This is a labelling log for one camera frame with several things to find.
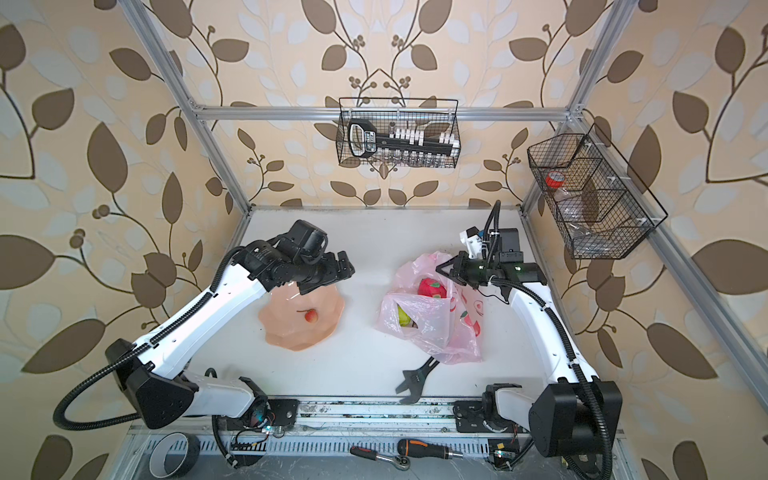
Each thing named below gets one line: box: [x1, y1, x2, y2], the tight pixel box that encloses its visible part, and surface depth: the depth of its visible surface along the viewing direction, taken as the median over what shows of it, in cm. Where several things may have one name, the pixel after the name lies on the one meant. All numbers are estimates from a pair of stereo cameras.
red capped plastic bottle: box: [545, 171, 565, 189], surface depth 88 cm
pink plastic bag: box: [376, 251, 484, 365], surface depth 78 cm
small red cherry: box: [296, 308, 318, 323], surface depth 92 cm
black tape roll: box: [149, 432, 200, 479], surface depth 70 cm
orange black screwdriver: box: [397, 439, 464, 459], surface depth 70 cm
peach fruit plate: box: [258, 282, 345, 351], surface depth 91 cm
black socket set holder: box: [348, 119, 460, 159], surface depth 86 cm
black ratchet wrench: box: [350, 446, 411, 471], surface depth 69 cm
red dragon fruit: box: [418, 278, 447, 299], surface depth 86 cm
